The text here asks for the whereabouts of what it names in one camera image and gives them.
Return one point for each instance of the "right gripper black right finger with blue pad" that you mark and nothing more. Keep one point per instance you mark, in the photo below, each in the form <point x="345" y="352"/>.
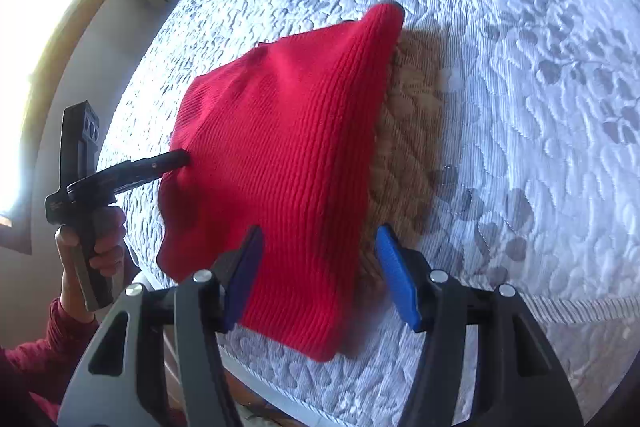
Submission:
<point x="519" y="380"/>

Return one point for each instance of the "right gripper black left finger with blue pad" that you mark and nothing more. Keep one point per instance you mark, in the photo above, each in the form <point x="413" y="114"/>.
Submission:
<point x="151" y="341"/>

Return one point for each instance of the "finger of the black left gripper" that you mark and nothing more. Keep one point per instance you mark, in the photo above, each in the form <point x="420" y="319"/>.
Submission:
<point x="104" y="185"/>

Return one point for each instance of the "red knitted sweater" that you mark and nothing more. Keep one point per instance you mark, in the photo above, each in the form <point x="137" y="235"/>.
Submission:
<point x="282" y="138"/>

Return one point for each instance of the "red sleeved left forearm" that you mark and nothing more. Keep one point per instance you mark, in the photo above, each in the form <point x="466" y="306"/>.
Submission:
<point x="35" y="376"/>

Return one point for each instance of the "person's left hand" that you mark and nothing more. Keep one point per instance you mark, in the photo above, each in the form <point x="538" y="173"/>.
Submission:
<point x="108" y="258"/>

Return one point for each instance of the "grey floral quilted bedspread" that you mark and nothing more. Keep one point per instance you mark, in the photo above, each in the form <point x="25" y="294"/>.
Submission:
<point x="508" y="148"/>

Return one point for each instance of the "wooden window frame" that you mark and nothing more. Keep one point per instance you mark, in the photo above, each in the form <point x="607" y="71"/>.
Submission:
<point x="16" y="224"/>

